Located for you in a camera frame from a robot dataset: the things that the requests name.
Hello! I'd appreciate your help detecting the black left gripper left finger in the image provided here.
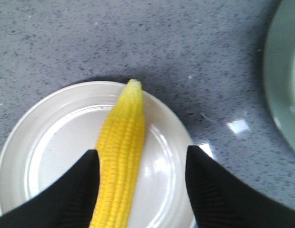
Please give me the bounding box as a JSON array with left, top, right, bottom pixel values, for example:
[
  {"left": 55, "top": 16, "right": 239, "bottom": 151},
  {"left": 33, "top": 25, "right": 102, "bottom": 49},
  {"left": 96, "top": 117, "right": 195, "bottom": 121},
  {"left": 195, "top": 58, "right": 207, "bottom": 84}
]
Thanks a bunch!
[{"left": 0, "top": 150, "right": 100, "bottom": 228}]

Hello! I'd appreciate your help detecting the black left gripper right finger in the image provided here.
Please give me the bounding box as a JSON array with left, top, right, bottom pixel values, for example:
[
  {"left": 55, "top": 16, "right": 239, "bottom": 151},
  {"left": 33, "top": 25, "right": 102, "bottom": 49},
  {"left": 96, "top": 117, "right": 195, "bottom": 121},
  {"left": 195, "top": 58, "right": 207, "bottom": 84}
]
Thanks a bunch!
[{"left": 185, "top": 145, "right": 295, "bottom": 228}]

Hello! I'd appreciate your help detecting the yellow corn cob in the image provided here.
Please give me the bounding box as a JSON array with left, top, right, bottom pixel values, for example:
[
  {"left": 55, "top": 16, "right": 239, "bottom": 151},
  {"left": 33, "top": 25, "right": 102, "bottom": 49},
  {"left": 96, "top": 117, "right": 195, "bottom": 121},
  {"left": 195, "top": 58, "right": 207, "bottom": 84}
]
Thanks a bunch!
[{"left": 89, "top": 79, "right": 146, "bottom": 228}]

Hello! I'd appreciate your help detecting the beige round plate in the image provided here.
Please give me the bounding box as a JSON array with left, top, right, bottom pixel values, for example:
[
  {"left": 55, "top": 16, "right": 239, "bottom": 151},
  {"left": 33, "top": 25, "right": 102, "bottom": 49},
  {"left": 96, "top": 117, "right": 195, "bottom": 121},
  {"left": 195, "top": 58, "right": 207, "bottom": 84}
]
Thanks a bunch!
[{"left": 0, "top": 81, "right": 195, "bottom": 228}]

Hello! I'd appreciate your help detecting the pale green electric pot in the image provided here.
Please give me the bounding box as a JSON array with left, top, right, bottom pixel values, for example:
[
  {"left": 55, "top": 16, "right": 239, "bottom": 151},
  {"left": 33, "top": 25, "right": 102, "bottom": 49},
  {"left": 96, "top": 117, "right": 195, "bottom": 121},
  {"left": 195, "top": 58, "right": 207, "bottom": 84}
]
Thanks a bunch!
[{"left": 263, "top": 0, "right": 295, "bottom": 152}]

